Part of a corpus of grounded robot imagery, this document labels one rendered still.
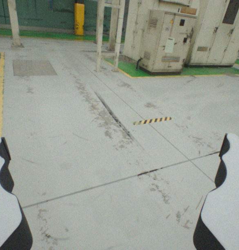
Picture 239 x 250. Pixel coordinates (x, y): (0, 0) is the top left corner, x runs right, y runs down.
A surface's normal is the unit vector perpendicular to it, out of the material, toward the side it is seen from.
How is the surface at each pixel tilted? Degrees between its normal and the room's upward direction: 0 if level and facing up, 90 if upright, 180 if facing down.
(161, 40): 90
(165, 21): 90
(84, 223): 0
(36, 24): 90
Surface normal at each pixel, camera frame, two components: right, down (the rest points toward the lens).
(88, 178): 0.12, -0.86
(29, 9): 0.44, 0.50
